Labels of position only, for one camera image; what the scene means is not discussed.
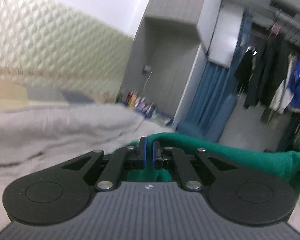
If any orange bottle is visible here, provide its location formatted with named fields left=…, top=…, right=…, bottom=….
left=128, top=93, right=137, bottom=108

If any white hanging jacket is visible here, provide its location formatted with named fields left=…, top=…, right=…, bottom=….
left=269, top=54, right=297, bottom=112

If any black hanging jacket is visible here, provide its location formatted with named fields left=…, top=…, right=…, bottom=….
left=235, top=33, right=288, bottom=109

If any blue covered chair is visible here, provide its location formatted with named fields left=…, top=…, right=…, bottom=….
left=175, top=94, right=237, bottom=142

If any cream quilted headboard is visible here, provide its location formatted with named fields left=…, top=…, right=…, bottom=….
left=0, top=0, right=133, bottom=102

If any grey wardrobe cabinet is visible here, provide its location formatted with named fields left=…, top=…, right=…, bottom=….
left=118, top=0, right=244, bottom=131

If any blue curtain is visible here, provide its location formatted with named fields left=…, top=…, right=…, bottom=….
left=185, top=11, right=252, bottom=126

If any green hoodie sweatshirt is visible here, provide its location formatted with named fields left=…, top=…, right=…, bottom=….
left=113, top=132, right=300, bottom=198

